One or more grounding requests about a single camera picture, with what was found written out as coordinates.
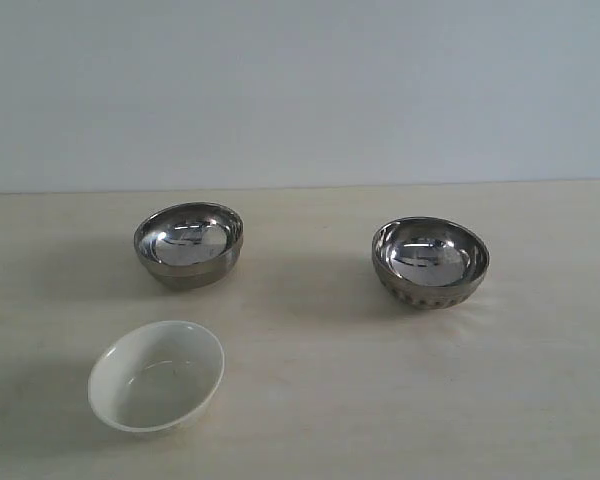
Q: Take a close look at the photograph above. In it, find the smooth stainless steel bowl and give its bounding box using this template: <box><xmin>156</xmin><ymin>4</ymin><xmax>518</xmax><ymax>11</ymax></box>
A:
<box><xmin>133</xmin><ymin>202</ymin><xmax>244</xmax><ymax>290</ymax></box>

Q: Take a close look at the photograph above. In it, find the ribbed stainless steel bowl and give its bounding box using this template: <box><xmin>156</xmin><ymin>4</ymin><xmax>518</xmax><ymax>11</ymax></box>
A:
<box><xmin>371</xmin><ymin>216</ymin><xmax>490</xmax><ymax>310</ymax></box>

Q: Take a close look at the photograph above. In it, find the white ceramic bowl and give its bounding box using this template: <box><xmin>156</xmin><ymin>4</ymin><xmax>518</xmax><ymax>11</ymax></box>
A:
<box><xmin>87</xmin><ymin>320</ymin><xmax>226</xmax><ymax>438</ymax></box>

